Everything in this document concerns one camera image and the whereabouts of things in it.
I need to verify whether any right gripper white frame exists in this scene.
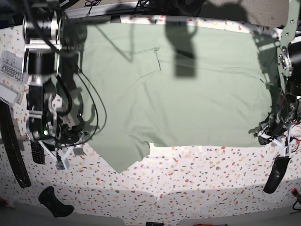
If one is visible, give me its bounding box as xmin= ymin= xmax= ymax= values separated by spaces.
xmin=38 ymin=125 xmax=91 ymax=170

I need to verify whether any black TV remote control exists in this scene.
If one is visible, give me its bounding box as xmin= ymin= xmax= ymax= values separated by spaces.
xmin=31 ymin=141 xmax=45 ymax=165

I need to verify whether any black curved handle piece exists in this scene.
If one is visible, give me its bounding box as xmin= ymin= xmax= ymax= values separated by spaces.
xmin=38 ymin=186 xmax=74 ymax=218

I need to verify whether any clear plastic screw box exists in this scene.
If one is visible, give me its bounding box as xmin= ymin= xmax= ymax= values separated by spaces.
xmin=0 ymin=50 xmax=28 ymax=105

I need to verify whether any red clamp tool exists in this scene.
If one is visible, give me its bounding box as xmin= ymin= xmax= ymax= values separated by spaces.
xmin=291 ymin=188 xmax=301 ymax=202

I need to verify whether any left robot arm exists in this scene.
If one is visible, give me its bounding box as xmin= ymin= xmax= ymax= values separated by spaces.
xmin=255 ymin=0 xmax=301 ymax=157

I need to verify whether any red and black wire bundle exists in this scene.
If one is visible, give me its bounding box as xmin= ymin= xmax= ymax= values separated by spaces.
xmin=288 ymin=122 xmax=301 ymax=156

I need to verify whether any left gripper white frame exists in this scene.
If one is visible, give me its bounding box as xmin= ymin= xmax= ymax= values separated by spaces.
xmin=253 ymin=117 xmax=293 ymax=157

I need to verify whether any light green T-shirt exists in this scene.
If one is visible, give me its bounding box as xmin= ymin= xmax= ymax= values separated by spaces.
xmin=61 ymin=23 xmax=277 ymax=173

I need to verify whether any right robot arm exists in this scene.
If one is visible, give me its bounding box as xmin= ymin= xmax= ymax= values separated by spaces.
xmin=22 ymin=0 xmax=87 ymax=170

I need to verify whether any black curved shell right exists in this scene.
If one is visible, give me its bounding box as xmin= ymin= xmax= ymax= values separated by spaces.
xmin=263 ymin=156 xmax=291 ymax=194

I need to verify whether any long black curved strip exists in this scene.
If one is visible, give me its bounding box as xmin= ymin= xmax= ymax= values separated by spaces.
xmin=0 ymin=101 xmax=32 ymax=188

